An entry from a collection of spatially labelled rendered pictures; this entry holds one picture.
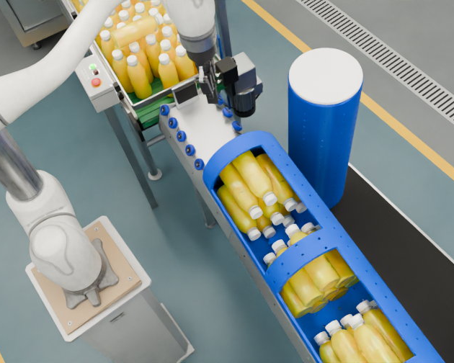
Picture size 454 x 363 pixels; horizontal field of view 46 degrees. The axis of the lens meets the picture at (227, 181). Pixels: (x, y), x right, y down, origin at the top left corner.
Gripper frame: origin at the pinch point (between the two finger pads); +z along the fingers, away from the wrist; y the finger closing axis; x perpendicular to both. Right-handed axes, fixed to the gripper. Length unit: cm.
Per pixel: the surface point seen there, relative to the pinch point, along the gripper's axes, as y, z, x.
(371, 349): -58, 29, -45
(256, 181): -10.8, 29.2, -11.2
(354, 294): -38, 50, -42
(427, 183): 60, 151, -90
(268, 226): -18, 46, -14
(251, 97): 64, 84, 2
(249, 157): -2.0, 29.3, -8.2
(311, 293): -43, 34, -29
